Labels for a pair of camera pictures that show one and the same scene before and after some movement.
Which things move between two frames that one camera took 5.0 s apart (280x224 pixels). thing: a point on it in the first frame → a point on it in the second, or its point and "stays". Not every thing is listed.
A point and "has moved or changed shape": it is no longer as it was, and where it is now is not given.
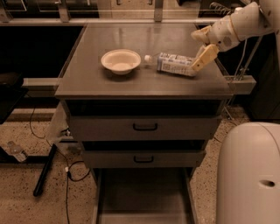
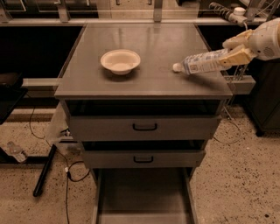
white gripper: [222, 32] → [266, 41]
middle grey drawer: [143, 154] stays
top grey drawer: [143, 119] stays
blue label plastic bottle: [172, 63] has moved or changed shape
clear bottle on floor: [17, 151] stays
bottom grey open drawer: [146, 195] stays
